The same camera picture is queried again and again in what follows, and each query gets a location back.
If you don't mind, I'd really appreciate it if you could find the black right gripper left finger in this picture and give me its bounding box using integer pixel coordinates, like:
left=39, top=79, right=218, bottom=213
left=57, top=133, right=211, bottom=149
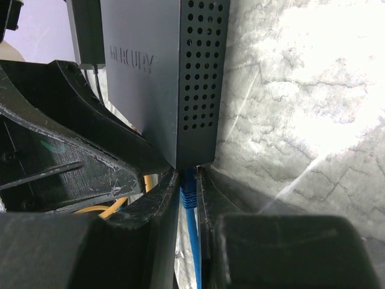
left=1, top=172, right=179, bottom=288

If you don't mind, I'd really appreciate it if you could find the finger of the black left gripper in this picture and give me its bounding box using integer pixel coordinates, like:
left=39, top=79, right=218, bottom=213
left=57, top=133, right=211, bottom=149
left=1, top=68, right=144, bottom=211
left=1, top=60, right=171, bottom=175

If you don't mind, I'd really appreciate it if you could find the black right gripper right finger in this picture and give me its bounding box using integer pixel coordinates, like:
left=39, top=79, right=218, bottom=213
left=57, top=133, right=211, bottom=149
left=197, top=168, right=381, bottom=288

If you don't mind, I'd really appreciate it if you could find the blue ethernet cable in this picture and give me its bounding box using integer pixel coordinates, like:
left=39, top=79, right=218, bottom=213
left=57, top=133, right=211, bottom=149
left=179, top=166, right=203, bottom=289

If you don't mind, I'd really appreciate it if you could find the black network switch box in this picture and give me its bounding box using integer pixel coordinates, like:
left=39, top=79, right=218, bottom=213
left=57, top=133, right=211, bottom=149
left=100, top=1, right=230, bottom=170

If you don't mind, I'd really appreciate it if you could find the black power adapter brick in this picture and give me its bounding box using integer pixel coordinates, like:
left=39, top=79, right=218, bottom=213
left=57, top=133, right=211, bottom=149
left=66, top=0, right=105, bottom=70

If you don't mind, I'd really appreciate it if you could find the thin black power cord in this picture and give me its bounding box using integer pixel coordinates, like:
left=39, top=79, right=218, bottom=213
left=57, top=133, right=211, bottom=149
left=84, top=63, right=105, bottom=103

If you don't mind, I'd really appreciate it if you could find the yellow ethernet cable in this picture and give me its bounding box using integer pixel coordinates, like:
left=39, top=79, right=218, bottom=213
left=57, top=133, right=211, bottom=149
left=72, top=174, right=152, bottom=219

